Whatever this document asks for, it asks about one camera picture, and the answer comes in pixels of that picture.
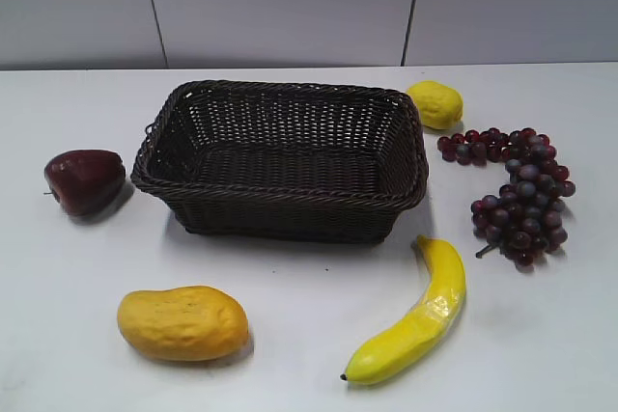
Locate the yellow mango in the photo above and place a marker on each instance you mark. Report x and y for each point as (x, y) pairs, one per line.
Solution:
(188, 324)

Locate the dark woven wicker basket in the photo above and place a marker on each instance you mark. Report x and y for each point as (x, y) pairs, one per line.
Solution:
(294, 161)

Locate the yellow lemon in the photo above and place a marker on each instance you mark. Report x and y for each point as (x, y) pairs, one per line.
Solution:
(440, 107)

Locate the yellow banana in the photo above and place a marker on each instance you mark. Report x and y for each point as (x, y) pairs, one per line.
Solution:
(423, 327)

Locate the purple grape bunch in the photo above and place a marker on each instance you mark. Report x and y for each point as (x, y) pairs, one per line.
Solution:
(523, 220)

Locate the dark red apple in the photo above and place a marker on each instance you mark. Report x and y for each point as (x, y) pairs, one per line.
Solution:
(84, 182)

